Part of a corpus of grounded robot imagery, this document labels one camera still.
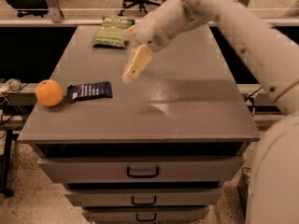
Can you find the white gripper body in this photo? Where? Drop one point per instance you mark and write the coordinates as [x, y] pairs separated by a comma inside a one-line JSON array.
[[149, 32]]

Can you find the middle drawer black handle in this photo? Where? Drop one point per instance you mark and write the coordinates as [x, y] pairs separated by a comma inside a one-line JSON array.
[[143, 201]]

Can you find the grey drawer cabinet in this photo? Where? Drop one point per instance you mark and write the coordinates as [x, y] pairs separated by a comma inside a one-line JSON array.
[[183, 114]]

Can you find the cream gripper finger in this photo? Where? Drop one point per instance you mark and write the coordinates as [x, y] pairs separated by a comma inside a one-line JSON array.
[[139, 58], [129, 32]]

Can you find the black stand at left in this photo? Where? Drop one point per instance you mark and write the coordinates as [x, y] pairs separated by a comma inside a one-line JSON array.
[[11, 137]]

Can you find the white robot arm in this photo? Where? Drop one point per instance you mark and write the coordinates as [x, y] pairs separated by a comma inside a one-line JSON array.
[[273, 59]]

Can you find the top drawer black handle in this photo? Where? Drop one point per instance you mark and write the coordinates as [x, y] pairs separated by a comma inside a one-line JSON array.
[[142, 173]]

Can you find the drawer black handle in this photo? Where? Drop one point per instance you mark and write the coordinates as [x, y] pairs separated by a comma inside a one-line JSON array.
[[143, 201], [145, 217], [142, 173]]

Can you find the wire mesh basket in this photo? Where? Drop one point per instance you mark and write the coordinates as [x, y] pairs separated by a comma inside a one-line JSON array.
[[242, 188]]

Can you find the metal railing frame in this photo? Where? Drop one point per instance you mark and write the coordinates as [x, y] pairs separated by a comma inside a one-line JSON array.
[[92, 11]]

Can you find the bottom drawer black handle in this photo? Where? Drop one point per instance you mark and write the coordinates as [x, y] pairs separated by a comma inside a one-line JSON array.
[[145, 217]]

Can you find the dark blue rxbar wrapper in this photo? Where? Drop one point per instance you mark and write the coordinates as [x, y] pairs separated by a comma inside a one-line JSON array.
[[89, 91]]

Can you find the green chip bag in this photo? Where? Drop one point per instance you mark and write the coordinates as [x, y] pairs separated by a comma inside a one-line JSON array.
[[109, 32]]

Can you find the orange fruit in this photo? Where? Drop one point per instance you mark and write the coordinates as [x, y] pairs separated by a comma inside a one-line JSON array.
[[49, 92]]

